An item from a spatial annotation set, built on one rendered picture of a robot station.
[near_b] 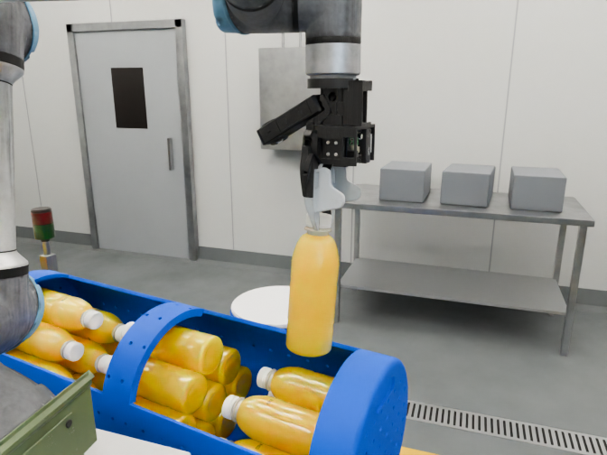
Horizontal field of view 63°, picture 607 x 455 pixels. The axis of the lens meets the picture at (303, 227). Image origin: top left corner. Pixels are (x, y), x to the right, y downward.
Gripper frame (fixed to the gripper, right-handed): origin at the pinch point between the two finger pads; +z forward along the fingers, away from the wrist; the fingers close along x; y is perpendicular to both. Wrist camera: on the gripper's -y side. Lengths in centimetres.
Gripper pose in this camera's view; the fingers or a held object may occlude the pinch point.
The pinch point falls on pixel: (319, 218)
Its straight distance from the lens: 75.0
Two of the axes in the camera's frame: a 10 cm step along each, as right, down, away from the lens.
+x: 4.7, -2.4, 8.5
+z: 0.1, 9.6, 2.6
